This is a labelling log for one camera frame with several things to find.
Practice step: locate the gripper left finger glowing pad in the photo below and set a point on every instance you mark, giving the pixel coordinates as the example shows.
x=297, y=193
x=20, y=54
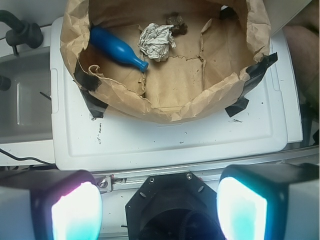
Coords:
x=49, y=205

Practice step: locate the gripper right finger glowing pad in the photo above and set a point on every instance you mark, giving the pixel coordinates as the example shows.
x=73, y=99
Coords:
x=269, y=201

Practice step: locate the white plastic bin lid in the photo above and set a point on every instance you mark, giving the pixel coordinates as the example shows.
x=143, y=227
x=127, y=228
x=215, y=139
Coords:
x=115, y=142

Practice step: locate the black tape strip left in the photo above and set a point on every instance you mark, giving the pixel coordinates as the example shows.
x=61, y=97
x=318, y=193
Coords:
x=91, y=97

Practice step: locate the black tape strip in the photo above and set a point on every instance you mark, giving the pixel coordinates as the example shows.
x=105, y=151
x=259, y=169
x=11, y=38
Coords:
x=256, y=73
x=91, y=97

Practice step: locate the grey plastic tray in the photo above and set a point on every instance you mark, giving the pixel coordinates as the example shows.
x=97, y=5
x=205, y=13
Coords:
x=25, y=107

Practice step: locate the black tape strip right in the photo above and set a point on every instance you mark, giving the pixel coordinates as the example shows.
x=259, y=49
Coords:
x=256, y=73

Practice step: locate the brown paper bag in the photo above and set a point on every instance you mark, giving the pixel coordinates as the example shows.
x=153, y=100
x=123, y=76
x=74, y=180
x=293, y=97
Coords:
x=205, y=72

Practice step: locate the blue plastic bottle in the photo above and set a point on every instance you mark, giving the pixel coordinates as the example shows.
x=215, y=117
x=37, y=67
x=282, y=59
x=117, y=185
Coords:
x=115, y=48

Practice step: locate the black clamp knob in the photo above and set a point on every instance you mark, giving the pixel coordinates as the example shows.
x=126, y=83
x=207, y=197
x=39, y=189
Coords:
x=21, y=32

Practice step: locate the crumpled white paper ball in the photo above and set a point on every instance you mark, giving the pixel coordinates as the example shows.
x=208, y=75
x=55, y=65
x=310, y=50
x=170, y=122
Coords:
x=156, y=40

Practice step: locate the dark brown crumpled lump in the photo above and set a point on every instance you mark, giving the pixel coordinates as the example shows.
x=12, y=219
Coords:
x=179, y=25

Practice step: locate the aluminium frame rail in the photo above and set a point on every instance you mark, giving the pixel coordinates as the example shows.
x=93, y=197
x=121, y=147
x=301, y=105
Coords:
x=114, y=180

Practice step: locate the black octagonal mount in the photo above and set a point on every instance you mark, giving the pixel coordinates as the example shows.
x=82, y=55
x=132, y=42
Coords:
x=173, y=208

